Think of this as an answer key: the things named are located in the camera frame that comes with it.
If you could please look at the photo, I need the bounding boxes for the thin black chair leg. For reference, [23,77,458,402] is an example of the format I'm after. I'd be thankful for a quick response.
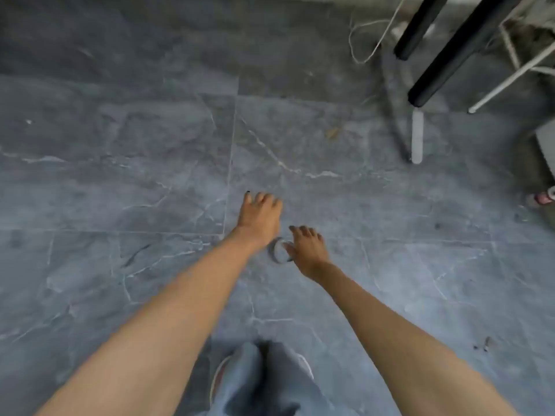
[393,0,453,62]

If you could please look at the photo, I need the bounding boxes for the person's left hand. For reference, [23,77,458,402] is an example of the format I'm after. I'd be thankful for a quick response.
[232,191,284,250]

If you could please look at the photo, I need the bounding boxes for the thin white floor cable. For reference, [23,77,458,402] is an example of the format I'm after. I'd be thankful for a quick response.
[348,0,407,65]

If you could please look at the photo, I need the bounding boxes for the white slanted metal rod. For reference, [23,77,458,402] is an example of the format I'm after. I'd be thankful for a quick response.
[468,38,555,114]

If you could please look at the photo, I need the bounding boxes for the thick black chair leg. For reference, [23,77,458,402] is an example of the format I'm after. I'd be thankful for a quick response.
[407,0,526,108]

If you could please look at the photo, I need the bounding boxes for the grey trousers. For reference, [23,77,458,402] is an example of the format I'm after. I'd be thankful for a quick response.
[211,340,361,416]

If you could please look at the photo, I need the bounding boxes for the white metal frame leg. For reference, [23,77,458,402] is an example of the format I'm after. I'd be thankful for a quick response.
[410,107,424,165]

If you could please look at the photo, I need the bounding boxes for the person's right forearm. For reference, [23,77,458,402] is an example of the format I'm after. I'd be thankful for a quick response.
[311,262,521,416]

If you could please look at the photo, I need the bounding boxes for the person's right hand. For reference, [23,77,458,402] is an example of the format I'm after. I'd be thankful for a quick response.
[283,225,334,281]

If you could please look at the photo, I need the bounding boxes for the plain clear tape roll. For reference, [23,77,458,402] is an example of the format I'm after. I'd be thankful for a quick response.
[272,237,295,265]

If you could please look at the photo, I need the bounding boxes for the pink white object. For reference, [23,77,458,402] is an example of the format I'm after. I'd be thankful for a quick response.
[526,185,555,209]

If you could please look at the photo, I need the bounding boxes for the person's left forearm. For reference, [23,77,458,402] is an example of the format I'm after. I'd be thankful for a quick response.
[36,230,265,416]

